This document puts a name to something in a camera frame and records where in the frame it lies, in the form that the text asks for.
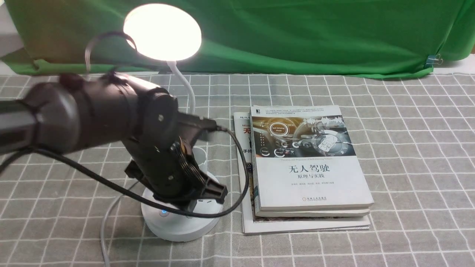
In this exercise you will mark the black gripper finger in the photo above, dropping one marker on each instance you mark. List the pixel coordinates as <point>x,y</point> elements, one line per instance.
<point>208,198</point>

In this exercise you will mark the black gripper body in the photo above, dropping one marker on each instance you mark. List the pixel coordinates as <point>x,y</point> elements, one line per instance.
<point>160,173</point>

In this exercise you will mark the white desk lamp with socket base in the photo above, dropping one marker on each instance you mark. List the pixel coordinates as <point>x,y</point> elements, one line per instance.
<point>166,33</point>

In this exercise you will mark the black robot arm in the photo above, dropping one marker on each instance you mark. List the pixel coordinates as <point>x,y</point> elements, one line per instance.
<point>73,114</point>

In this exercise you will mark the white self-driving textbook top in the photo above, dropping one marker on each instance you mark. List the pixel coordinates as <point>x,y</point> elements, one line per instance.
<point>304,164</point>

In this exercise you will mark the green backdrop cloth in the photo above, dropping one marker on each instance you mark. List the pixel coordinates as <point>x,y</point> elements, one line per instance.
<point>365,38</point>

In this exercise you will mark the grey checked tablecloth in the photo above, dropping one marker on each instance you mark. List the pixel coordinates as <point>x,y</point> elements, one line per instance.
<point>414,140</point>

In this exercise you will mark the blue binder clip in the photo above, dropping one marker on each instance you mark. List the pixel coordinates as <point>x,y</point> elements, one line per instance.
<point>433,60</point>

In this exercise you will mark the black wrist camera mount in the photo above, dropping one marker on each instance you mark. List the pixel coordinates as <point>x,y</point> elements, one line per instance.
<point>192,128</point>

